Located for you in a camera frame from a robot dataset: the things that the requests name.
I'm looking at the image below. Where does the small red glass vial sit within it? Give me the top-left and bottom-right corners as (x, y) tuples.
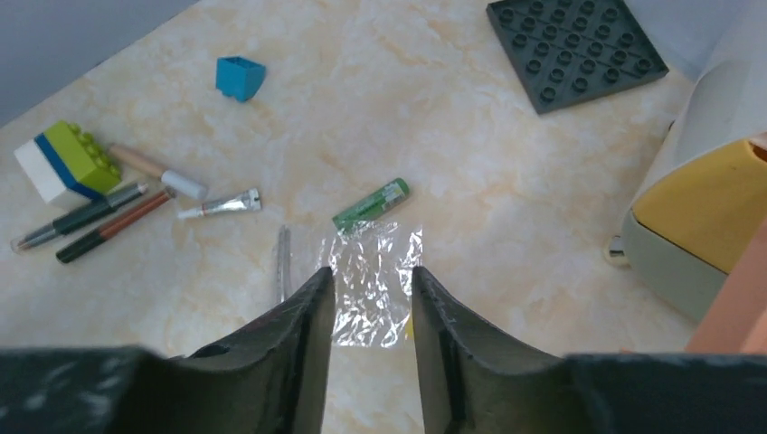
(55, 188), (176, 264)

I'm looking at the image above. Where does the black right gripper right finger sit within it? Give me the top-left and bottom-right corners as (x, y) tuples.
(412, 267), (766, 433)

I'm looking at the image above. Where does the peach top drawer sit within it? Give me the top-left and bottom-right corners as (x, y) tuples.
(685, 131), (767, 354)

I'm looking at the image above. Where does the grey bottom drawer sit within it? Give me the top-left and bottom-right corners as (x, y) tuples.
(603, 210), (727, 323)

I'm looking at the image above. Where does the green tube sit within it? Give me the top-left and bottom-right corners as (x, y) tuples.
(332, 178), (411, 232)

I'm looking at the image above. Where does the small silver white tube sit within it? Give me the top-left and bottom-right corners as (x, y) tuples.
(177, 188), (261, 220)

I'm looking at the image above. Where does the blue lego brick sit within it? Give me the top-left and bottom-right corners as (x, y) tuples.
(215, 56), (267, 103)

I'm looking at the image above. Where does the clear plastic wrapper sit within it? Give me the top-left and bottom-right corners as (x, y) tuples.
(317, 222), (423, 349)

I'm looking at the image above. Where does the black textured square mat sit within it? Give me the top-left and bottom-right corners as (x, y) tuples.
(486, 0), (668, 115)

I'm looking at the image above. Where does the cream round drawer organizer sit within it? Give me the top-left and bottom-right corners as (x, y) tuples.
(605, 0), (767, 325)

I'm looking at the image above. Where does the yellow drawer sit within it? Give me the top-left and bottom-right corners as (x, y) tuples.
(632, 139), (766, 273)

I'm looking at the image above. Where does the dark eyeliner pencil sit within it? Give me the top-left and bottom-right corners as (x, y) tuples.
(10, 183), (149, 253)

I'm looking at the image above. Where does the lime green lego plate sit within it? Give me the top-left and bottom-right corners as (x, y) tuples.
(14, 120), (122, 210)

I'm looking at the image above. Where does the beige white concealer stick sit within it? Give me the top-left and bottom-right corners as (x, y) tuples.
(109, 145), (208, 201)

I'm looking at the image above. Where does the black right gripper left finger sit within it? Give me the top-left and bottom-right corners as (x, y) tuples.
(1, 267), (335, 433)

